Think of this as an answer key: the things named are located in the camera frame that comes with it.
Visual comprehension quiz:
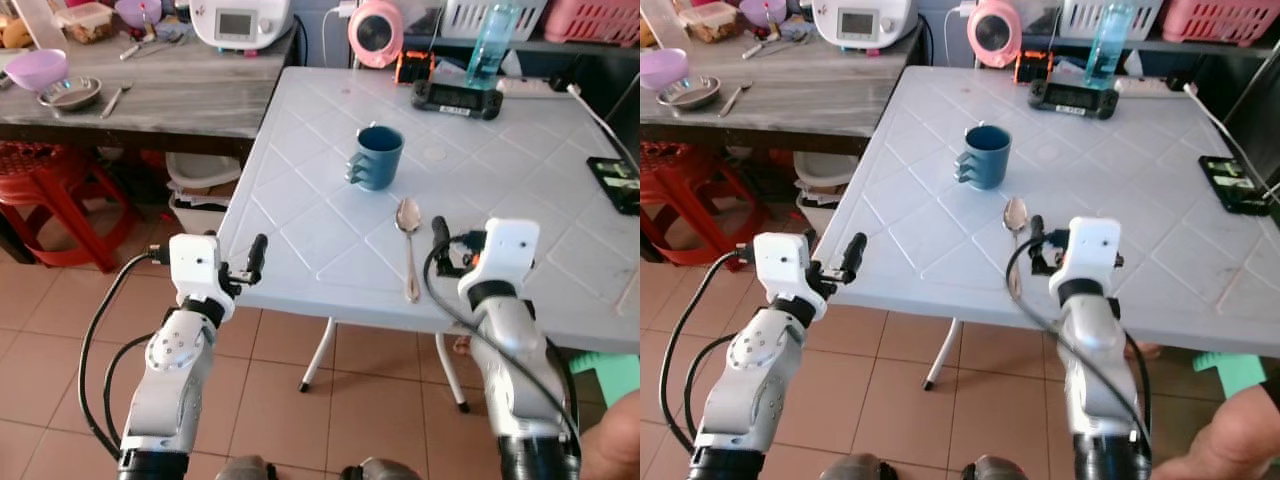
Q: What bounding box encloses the long silver metal spoon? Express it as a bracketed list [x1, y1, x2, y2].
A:
[394, 197, 425, 304]
[1003, 196, 1032, 301]

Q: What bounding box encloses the white plastic table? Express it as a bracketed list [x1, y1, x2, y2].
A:
[803, 65, 1280, 393]
[216, 66, 641, 414]

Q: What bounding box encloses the white plastic bin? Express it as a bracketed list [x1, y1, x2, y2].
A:
[793, 152, 862, 237]
[165, 152, 244, 237]

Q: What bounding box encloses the blue ceramic mug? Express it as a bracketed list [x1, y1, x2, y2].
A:
[955, 123, 1013, 191]
[346, 123, 406, 192]

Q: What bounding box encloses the black handheld controller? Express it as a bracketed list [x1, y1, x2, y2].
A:
[411, 79, 505, 122]
[1028, 78, 1122, 121]

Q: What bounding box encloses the red plastic stool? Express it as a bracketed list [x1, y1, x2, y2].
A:
[0, 140, 142, 272]
[640, 140, 763, 267]

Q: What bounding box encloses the small orange black device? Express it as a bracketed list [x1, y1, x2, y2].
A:
[1013, 50, 1055, 85]
[395, 50, 437, 86]

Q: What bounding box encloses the grey wooden table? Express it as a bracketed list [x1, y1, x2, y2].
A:
[640, 22, 926, 157]
[0, 22, 299, 159]

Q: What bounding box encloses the black smartphone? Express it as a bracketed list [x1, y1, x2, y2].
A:
[586, 156, 641, 216]
[1198, 155, 1277, 216]

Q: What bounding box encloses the white power strip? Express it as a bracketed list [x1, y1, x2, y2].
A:
[1115, 77, 1191, 99]
[497, 78, 572, 99]

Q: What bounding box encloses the clear blue water bottle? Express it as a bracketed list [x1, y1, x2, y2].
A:
[1084, 2, 1137, 92]
[465, 2, 522, 92]

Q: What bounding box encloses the green plastic stool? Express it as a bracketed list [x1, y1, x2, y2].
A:
[570, 352, 641, 407]
[1192, 351, 1267, 400]

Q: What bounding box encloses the robot left leg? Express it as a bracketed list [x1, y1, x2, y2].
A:
[215, 456, 280, 480]
[820, 454, 892, 480]

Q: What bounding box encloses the robot leg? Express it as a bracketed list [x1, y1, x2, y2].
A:
[820, 454, 892, 480]
[962, 455, 1032, 480]
[340, 457, 422, 480]
[215, 456, 280, 480]

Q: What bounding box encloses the short metal spoon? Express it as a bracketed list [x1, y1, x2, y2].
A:
[717, 81, 754, 119]
[99, 82, 134, 120]

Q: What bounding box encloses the round pink appliance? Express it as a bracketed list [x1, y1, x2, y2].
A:
[347, 0, 405, 70]
[966, 0, 1024, 70]

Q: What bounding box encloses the white plastic basket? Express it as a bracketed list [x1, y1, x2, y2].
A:
[440, 0, 549, 42]
[1058, 0, 1165, 42]

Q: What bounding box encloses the robot right leg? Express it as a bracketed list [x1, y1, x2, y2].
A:
[962, 455, 1032, 480]
[340, 457, 422, 480]

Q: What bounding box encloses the metal cutlery piece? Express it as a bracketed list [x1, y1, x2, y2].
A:
[741, 33, 812, 60]
[119, 34, 187, 62]

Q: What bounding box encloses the steel bowl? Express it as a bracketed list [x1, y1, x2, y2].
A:
[656, 77, 722, 112]
[38, 77, 104, 113]

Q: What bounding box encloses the white kitchen appliance with display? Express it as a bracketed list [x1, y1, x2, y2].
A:
[812, 0, 920, 52]
[188, 0, 295, 54]

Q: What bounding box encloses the person's bare limb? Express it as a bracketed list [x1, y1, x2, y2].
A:
[580, 390, 641, 480]
[1150, 384, 1280, 480]

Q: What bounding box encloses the purple plastic cup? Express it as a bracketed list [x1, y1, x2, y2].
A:
[114, 0, 164, 30]
[740, 0, 789, 28]

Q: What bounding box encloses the pink plastic basket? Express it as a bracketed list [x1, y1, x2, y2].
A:
[1160, 0, 1280, 47]
[543, 0, 641, 47]

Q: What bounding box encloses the purple plastic bowl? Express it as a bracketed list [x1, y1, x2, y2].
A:
[640, 48, 692, 94]
[3, 49, 70, 94]

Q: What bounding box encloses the clear plastic food container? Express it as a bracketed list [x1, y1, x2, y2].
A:
[676, 2, 744, 44]
[52, 3, 119, 45]

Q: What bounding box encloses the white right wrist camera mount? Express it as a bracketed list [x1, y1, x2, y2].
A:
[457, 218, 542, 301]
[1049, 216, 1124, 297]

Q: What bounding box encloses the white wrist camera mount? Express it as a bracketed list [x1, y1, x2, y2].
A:
[1049, 216, 1124, 297]
[168, 233, 224, 303]
[457, 218, 542, 301]
[752, 232, 814, 303]

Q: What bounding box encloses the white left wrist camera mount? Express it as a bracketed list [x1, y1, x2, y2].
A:
[168, 233, 224, 303]
[752, 232, 814, 303]

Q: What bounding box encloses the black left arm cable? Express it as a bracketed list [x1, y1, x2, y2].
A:
[657, 250, 758, 456]
[78, 250, 173, 463]

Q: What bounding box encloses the white charging cable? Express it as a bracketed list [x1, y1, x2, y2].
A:
[1183, 84, 1280, 203]
[565, 84, 641, 173]

